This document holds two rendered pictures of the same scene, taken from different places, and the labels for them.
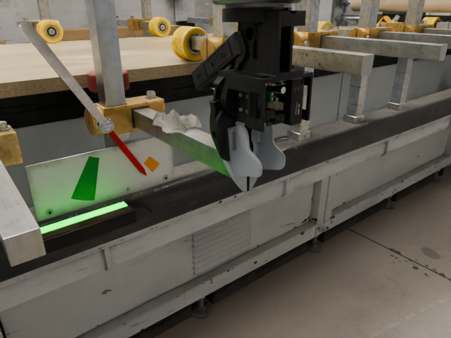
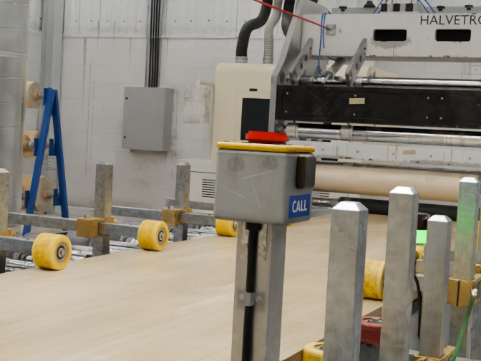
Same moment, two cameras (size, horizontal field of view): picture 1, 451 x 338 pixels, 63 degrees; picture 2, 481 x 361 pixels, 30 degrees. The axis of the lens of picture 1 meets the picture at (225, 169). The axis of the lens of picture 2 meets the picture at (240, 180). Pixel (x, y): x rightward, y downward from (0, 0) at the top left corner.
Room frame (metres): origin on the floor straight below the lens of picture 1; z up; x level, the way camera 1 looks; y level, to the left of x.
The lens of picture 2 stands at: (-0.55, 1.20, 1.23)
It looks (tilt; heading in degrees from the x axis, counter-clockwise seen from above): 3 degrees down; 333
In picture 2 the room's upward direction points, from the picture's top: 3 degrees clockwise
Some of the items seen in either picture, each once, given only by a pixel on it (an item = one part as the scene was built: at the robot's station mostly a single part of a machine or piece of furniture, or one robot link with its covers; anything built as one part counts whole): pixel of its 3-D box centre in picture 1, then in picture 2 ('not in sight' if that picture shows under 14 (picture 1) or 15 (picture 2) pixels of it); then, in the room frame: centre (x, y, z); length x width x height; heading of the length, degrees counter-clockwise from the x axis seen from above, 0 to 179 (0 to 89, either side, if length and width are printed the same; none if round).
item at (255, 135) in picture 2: not in sight; (267, 141); (0.17, 0.80, 1.22); 0.04 x 0.04 x 0.02
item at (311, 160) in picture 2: not in sight; (305, 171); (0.14, 0.77, 1.20); 0.03 x 0.01 x 0.03; 128
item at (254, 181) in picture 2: not in sight; (264, 185); (0.17, 0.80, 1.18); 0.07 x 0.07 x 0.08; 38
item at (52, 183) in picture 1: (110, 174); not in sight; (0.60, 0.21, 0.75); 0.26 x 0.01 x 0.10; 128
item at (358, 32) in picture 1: (370, 37); not in sight; (1.12, -0.41, 0.95); 0.14 x 0.06 x 0.05; 128
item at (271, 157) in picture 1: (266, 157); not in sight; (0.41, -0.05, 0.86); 0.06 x 0.03 x 0.09; 38
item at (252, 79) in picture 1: (260, 69); not in sight; (0.40, -0.04, 0.97); 0.09 x 0.08 x 0.12; 37
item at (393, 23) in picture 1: (385, 29); not in sight; (1.37, -0.55, 0.95); 0.10 x 0.04 x 0.10; 38
